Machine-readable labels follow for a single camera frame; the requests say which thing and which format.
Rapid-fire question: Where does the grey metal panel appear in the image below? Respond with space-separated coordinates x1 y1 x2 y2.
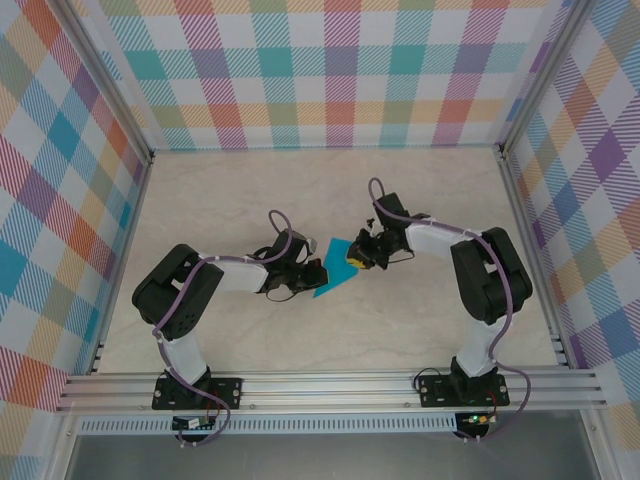
64 433 599 480

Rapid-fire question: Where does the aluminium mounting rail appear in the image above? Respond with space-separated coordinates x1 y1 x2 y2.
53 368 610 415

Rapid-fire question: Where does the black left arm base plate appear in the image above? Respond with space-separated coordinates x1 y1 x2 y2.
151 376 244 412

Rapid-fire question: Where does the thin black base cable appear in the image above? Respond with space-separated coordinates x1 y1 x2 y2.
412 367 454 397

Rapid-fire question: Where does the aluminium side rail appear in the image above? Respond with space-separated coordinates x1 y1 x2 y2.
494 144 574 371
87 152 155 376

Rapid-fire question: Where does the slotted grey cable duct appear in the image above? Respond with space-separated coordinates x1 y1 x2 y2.
78 417 460 435

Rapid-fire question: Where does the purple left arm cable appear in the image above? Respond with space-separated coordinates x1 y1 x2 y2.
152 209 296 448

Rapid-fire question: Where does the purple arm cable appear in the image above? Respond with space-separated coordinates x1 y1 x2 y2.
368 177 531 444
152 209 296 448

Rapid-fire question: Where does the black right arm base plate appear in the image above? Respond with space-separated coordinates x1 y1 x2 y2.
416 374 510 409

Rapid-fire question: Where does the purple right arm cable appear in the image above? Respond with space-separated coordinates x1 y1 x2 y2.
368 177 531 444

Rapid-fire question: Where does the aluminium frame post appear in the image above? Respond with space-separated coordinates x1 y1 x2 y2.
494 0 594 161
52 0 155 165

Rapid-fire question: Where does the aluminium frame leg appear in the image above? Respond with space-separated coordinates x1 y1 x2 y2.
47 412 84 480
579 409 614 480

